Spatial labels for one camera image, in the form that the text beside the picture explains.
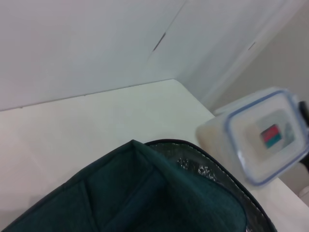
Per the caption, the teal insulated lunch bag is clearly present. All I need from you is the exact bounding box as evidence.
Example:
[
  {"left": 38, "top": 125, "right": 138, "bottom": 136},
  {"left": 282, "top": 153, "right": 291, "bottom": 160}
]
[{"left": 0, "top": 139, "right": 281, "bottom": 232}]

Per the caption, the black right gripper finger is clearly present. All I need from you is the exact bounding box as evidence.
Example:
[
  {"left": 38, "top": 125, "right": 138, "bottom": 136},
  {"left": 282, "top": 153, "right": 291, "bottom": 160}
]
[
  {"left": 298, "top": 101, "right": 309, "bottom": 127},
  {"left": 300, "top": 157, "right": 309, "bottom": 174}
]

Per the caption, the clear container with blue-rimmed lid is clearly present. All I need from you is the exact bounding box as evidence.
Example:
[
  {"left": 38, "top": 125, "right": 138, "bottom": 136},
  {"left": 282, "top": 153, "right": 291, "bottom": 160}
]
[{"left": 195, "top": 88, "right": 309, "bottom": 188}]

